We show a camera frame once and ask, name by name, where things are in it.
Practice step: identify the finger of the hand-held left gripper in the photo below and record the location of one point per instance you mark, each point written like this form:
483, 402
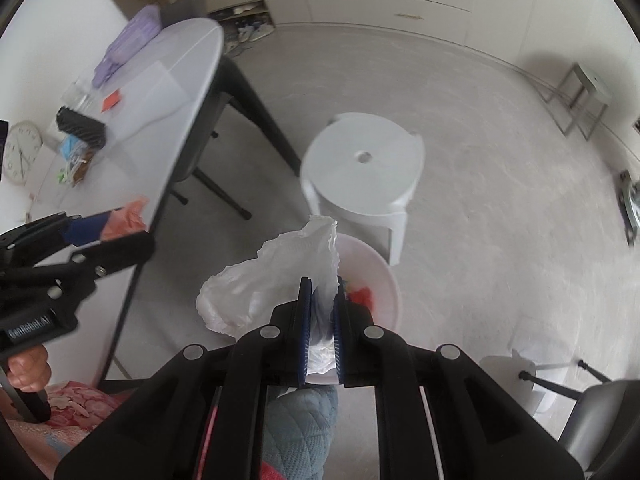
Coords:
125, 249
87, 227

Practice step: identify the blue quilted cloth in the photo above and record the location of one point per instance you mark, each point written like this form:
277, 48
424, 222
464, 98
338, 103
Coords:
300, 425

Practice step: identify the black spiky pad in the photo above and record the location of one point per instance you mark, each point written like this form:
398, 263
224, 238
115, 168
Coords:
80, 127

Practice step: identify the red paper piece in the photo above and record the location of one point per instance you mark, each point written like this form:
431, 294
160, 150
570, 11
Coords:
111, 100

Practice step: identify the metal frame stool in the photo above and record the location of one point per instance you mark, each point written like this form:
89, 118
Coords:
590, 82

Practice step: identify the person's left hand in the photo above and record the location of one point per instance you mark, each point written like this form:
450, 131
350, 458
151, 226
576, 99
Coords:
32, 370

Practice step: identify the brown paper cup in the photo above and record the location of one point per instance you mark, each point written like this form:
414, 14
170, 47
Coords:
81, 167

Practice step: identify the clear plastic bottle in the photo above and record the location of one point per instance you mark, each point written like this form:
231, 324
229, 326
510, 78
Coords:
79, 95

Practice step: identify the blue face mask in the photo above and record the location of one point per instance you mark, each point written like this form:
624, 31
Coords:
70, 147

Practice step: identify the purple backpack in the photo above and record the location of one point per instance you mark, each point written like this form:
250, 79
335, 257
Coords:
127, 42

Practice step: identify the white round bin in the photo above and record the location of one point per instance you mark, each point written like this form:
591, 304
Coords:
380, 280

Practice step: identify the dark round device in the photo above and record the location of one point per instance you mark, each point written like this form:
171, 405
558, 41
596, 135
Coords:
631, 210

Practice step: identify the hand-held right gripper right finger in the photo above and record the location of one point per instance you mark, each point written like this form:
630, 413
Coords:
340, 330

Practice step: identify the grey chair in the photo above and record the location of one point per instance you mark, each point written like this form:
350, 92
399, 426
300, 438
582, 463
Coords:
600, 425

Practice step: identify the pink paper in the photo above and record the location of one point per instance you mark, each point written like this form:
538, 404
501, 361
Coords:
127, 217

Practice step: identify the round white wall clock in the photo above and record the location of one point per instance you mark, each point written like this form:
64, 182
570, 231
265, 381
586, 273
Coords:
22, 152

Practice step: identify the white plastic stool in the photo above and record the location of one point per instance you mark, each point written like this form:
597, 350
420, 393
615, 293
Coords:
360, 170

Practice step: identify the black table leg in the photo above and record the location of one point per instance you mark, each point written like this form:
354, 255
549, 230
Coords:
125, 320
260, 115

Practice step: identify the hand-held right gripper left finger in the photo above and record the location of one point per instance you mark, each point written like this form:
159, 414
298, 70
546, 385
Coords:
305, 330

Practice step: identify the pink floral clothing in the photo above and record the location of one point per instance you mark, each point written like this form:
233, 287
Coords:
75, 410

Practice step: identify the pile of shoes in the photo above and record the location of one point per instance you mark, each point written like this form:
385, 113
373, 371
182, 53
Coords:
247, 30

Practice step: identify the white tissue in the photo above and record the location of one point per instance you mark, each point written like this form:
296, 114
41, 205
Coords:
270, 270

